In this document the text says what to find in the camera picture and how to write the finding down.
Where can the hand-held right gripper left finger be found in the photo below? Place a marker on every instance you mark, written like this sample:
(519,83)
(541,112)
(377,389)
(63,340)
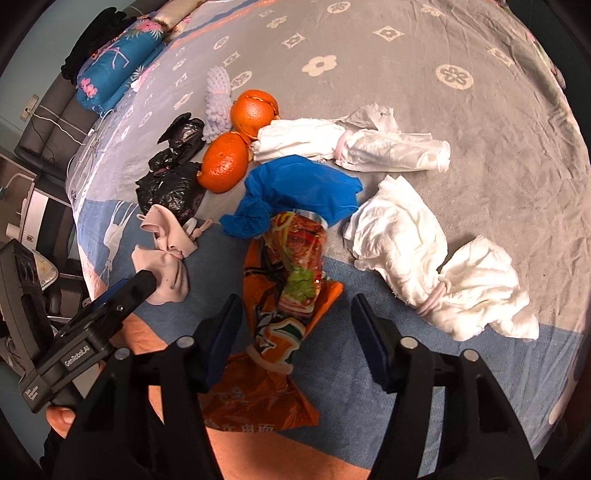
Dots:
(226,332)

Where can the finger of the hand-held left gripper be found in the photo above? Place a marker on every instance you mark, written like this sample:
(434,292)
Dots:
(131,290)

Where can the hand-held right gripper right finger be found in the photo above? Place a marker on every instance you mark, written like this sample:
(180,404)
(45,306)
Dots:
(369,341)

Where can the pink cloth bundle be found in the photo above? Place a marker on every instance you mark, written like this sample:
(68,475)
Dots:
(161,272)

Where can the orange printed snack packet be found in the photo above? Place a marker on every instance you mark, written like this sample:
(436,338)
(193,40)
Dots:
(277,295)

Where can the black plastic bag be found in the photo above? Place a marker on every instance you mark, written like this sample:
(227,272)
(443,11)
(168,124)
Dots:
(171,189)

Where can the large white tissue bundle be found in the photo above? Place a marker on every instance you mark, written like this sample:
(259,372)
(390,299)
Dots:
(397,230)

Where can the blue plastic bag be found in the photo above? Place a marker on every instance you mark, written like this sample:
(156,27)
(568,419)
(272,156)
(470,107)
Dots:
(300,189)

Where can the person's left hand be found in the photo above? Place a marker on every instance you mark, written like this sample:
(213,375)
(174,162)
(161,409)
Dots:
(62,420)

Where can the dark bedside table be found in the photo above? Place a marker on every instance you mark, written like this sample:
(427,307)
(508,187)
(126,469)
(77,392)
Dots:
(41,207)

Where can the oval orange peel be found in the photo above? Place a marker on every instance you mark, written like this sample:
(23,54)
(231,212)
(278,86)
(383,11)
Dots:
(224,164)

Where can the grey padded headboard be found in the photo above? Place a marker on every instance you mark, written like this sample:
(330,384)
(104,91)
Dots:
(60,124)

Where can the long white tissue bundle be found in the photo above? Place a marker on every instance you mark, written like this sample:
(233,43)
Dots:
(300,138)

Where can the round orange peel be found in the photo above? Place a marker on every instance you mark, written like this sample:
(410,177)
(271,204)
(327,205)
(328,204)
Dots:
(251,113)

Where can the blue floral pillow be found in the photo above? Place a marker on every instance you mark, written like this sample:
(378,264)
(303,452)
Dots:
(111,64)

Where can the black cloth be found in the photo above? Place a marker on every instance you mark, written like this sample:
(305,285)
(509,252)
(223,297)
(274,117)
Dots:
(92,37)

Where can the beige pillow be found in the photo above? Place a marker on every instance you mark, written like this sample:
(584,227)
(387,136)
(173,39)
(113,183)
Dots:
(173,14)

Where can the grey printed bed blanket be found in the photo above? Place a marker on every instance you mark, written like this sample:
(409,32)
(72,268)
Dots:
(415,46)

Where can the wall socket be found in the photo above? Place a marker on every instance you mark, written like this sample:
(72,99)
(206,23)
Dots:
(30,108)

